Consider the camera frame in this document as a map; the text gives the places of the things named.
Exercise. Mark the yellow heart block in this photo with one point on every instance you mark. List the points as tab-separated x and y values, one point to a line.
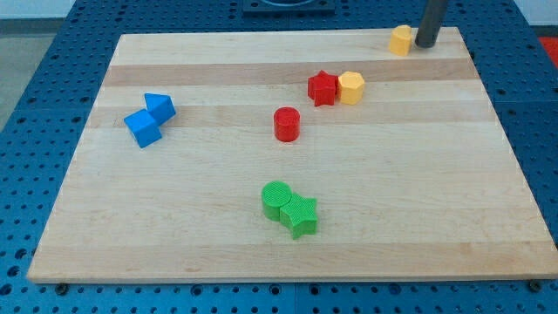
401	40

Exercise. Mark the green star block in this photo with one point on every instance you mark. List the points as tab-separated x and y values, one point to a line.
299	216

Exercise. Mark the blue cube block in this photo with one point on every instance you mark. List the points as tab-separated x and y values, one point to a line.
143	127

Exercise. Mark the green cylinder block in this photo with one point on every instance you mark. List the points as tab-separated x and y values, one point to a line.
274	195

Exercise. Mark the blue triangle block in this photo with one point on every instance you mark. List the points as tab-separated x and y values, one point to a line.
160	106

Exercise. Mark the red cylinder block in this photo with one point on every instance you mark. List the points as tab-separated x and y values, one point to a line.
287	124

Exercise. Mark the wooden board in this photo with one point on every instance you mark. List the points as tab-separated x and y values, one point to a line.
415	182

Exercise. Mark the red star block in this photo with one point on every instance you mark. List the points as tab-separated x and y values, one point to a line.
322	88

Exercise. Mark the yellow hexagon block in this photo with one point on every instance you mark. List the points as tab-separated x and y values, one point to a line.
350	87

